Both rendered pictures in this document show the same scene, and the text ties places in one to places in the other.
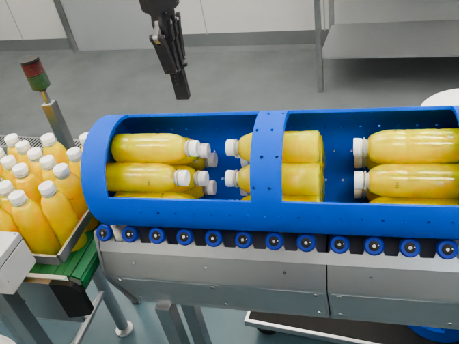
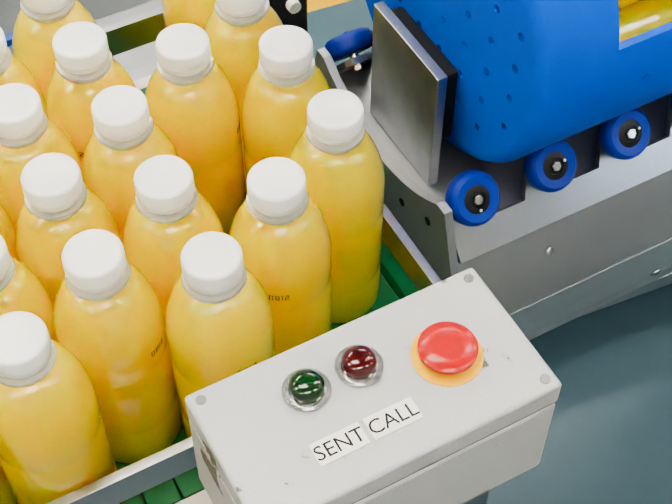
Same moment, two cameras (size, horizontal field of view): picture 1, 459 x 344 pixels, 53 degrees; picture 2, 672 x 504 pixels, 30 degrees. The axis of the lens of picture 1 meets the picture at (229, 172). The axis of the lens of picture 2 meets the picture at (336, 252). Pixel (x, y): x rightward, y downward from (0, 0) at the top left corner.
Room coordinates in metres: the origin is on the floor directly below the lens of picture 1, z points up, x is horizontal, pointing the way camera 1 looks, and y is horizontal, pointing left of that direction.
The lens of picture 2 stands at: (0.56, 0.91, 1.73)
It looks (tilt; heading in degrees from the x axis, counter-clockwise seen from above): 52 degrees down; 312
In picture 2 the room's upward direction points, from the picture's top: straight up
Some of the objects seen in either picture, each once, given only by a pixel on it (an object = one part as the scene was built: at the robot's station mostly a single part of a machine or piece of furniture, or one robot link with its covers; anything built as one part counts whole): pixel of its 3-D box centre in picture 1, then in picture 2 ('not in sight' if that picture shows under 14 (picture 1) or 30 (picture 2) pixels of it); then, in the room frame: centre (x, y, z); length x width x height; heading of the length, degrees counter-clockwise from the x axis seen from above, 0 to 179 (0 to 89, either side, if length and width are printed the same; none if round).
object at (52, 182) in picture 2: not in sight; (52, 182); (1.06, 0.63, 1.10); 0.04 x 0.04 x 0.02
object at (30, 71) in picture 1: (32, 67); not in sight; (1.47, 0.56, 1.23); 0.06 x 0.06 x 0.04
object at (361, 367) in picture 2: not in sight; (359, 361); (0.82, 0.60, 1.11); 0.02 x 0.02 x 0.01
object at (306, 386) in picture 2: not in sight; (306, 385); (0.83, 0.63, 1.11); 0.02 x 0.02 x 0.01
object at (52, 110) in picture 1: (100, 218); not in sight; (1.47, 0.56, 0.55); 0.04 x 0.04 x 1.10; 71
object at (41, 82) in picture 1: (38, 80); not in sight; (1.47, 0.56, 1.18); 0.06 x 0.06 x 0.05
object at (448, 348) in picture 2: not in sight; (447, 349); (0.78, 0.56, 1.11); 0.04 x 0.04 x 0.01
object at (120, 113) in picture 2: (20, 169); (120, 113); (1.07, 0.56, 1.10); 0.04 x 0.04 x 0.02
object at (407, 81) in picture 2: not in sight; (413, 92); (1.00, 0.32, 0.99); 0.10 x 0.02 x 0.12; 161
